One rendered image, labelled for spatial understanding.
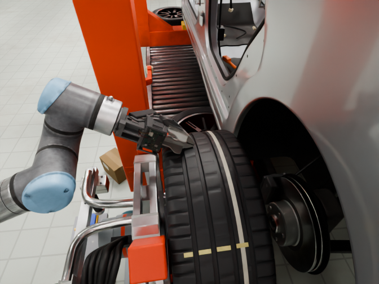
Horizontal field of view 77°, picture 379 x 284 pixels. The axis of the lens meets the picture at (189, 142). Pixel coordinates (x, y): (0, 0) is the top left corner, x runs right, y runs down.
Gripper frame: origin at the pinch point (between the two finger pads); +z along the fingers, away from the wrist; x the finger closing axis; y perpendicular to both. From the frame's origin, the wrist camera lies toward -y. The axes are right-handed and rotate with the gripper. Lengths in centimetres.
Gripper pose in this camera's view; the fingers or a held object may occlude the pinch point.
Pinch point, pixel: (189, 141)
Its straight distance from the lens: 67.3
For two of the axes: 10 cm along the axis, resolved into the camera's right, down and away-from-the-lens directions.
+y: 1.3, 4.9, -8.6
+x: 4.4, -8.1, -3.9
